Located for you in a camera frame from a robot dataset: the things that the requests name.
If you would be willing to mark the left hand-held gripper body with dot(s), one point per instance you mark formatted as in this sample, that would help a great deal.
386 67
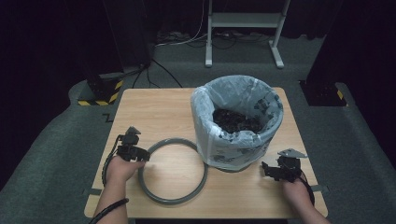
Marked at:
129 146

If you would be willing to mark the white printed garbage bag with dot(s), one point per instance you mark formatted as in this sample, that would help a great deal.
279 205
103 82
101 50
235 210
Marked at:
230 149

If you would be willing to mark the person's left hand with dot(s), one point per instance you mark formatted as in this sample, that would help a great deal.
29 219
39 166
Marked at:
120 172

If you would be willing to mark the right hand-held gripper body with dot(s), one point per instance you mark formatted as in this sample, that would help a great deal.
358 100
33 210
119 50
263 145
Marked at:
289 168

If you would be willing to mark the white metal stand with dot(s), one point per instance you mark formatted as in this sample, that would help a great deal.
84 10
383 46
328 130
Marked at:
246 20

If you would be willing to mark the person's right hand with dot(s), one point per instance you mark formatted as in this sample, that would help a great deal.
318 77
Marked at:
297 194

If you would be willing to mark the black yellow striped stand base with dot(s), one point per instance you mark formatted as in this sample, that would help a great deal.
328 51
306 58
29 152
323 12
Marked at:
106 95
323 95

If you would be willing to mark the dark crumpled waste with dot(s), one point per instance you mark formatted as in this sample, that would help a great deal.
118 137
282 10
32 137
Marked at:
236 121

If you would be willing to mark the grey tape strip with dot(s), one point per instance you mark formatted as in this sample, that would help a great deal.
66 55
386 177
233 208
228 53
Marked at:
320 188
93 191

